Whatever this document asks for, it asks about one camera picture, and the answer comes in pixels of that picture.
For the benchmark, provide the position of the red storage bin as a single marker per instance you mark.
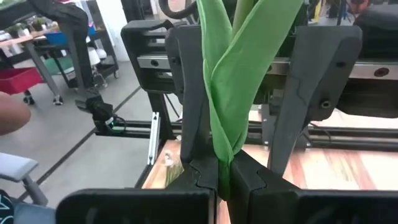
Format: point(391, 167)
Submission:
point(18, 79)

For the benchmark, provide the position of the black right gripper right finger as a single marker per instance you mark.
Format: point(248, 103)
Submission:
point(311, 208)

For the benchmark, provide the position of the person's hand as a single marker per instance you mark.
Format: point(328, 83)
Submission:
point(12, 113)

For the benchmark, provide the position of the person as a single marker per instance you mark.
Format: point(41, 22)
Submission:
point(74, 46)

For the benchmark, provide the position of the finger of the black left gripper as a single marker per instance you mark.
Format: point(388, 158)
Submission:
point(311, 77)
point(191, 109)

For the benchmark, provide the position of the silver aluminium bracket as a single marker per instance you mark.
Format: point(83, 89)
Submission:
point(154, 140)

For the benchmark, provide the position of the white blossom artificial spray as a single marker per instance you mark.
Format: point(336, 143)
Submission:
point(174, 171)

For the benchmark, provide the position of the black wheeled shelf cart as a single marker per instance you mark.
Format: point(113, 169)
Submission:
point(109, 62)

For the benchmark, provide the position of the light wooden work table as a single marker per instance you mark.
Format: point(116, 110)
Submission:
point(18, 40)

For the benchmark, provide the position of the black device with green light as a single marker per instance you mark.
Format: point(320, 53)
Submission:
point(99, 110)

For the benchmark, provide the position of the red artificial tulip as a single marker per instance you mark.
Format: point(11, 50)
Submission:
point(242, 77)

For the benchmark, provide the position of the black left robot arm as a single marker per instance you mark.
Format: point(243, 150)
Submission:
point(379, 31)

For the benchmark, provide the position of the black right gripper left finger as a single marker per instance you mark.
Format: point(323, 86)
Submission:
point(140, 208)

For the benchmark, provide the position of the black aluminium table frame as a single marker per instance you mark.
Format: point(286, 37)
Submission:
point(357, 143)

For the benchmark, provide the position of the green storage bin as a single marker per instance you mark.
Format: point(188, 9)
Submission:
point(59, 65)

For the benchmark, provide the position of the blue storage bin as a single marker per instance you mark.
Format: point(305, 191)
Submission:
point(57, 38)

